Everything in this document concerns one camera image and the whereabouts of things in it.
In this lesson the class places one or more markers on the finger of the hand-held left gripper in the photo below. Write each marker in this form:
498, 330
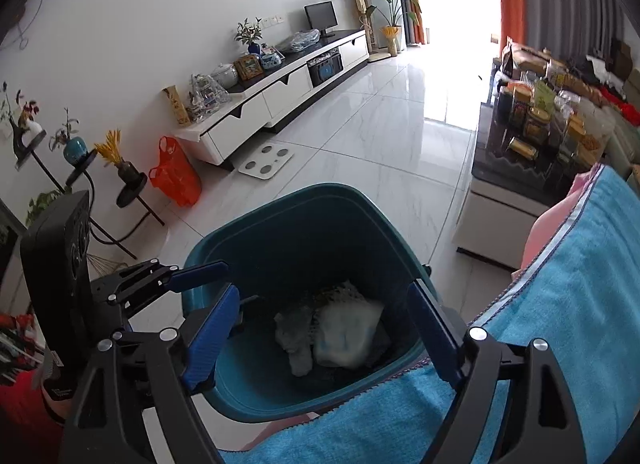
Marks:
135, 330
200, 275

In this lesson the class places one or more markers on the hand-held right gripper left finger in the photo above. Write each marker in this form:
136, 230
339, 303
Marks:
210, 339

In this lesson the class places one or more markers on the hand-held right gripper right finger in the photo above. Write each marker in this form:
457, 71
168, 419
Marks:
432, 334

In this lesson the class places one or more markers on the teal plastic trash bin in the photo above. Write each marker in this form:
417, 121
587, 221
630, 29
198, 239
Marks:
300, 224

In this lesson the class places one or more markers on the green trailing plant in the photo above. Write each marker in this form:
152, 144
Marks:
42, 204

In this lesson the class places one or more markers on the white crumpled wrapper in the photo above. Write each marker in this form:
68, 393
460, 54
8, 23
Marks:
350, 334

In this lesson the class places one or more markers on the orange plastic bag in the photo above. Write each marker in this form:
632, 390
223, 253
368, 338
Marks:
177, 179

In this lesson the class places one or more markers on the black metal plant stand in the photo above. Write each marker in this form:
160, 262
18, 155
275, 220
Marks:
132, 194

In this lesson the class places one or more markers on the yellow wheat in dark vase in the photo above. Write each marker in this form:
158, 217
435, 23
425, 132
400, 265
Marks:
122, 169

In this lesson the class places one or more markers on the plant in round teal vase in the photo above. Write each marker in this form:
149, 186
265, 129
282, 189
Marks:
75, 149

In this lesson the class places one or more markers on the white bathroom scale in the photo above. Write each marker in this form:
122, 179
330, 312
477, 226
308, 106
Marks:
265, 159

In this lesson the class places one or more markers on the red plant in white vase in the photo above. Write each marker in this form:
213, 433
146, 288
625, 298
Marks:
32, 129

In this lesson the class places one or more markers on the black white coffee table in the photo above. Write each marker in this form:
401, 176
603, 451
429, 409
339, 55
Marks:
500, 214

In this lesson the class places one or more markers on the blue floral blanket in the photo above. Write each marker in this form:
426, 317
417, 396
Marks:
575, 319

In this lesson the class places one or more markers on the person's red clothing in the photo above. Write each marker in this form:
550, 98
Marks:
25, 424

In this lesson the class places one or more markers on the yellow patterned box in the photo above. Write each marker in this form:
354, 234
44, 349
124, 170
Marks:
177, 107

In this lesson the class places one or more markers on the clear wrapped ship model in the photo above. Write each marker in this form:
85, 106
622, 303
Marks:
207, 97

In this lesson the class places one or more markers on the white ceramic jar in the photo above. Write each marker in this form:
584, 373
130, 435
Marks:
226, 75

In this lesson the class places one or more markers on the white black tv cabinet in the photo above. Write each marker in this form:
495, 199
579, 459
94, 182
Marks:
280, 89

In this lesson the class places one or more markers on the blue white porcelain pot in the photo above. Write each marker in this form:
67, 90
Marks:
271, 58

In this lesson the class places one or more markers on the plant in small blue vase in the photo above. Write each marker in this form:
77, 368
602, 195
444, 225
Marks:
250, 37

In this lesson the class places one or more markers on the clear plastic bag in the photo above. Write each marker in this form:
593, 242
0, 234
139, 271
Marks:
300, 40

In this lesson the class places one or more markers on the green sofa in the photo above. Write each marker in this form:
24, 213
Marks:
622, 144

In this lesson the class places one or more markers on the black monitor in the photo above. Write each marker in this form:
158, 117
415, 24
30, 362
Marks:
320, 17

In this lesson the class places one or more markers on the red cloth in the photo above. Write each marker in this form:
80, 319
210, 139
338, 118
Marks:
620, 104

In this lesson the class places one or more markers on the tall plant in yellow vase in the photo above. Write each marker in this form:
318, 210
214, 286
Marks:
392, 37

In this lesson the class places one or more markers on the pile of clothes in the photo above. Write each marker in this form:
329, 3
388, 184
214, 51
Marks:
610, 64

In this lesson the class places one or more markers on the wooden picture frame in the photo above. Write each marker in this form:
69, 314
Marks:
248, 68

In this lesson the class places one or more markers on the white wall sockets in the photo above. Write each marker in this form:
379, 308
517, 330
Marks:
274, 20

